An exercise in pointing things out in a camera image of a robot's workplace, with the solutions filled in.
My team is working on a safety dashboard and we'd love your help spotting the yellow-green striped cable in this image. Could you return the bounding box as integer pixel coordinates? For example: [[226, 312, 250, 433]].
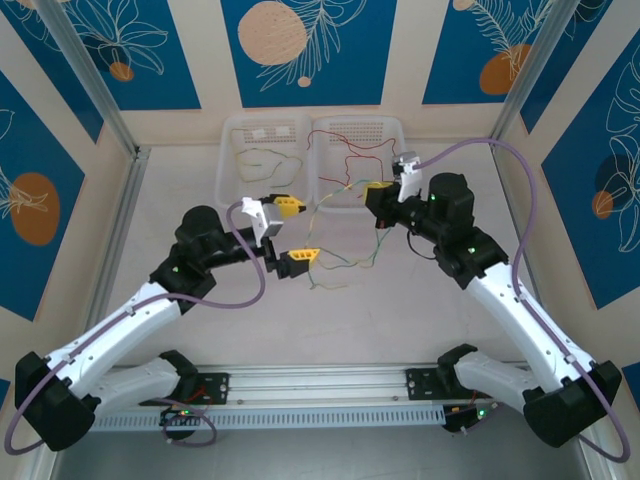
[[319, 222, 387, 271], [307, 182, 371, 291], [235, 147, 304, 189]]

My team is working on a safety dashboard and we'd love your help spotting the aluminium frame rail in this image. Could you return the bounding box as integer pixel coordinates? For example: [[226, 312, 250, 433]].
[[82, 147, 151, 351]]

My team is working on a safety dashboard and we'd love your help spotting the thin black cable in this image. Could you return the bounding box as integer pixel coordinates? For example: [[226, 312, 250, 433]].
[[405, 230, 437, 260]]

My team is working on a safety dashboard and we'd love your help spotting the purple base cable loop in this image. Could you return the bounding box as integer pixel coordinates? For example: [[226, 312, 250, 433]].
[[162, 398, 218, 446]]

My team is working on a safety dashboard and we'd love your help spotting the aluminium frame post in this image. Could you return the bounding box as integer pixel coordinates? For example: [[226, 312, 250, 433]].
[[492, 0, 576, 149], [34, 0, 151, 160]]

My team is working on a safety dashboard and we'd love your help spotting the white perforated plastic basket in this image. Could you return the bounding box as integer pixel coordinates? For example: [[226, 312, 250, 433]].
[[215, 113, 314, 209], [308, 115, 407, 214]]

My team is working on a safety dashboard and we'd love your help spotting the electronics board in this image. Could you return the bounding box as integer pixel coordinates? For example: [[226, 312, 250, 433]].
[[158, 405, 201, 427], [442, 402, 496, 437]]

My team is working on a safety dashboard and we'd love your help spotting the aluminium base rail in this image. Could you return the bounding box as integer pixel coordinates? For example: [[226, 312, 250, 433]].
[[197, 363, 441, 401]]

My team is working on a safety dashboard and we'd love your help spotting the grey slotted cable duct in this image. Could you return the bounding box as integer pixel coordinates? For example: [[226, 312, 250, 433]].
[[92, 399, 447, 432]]

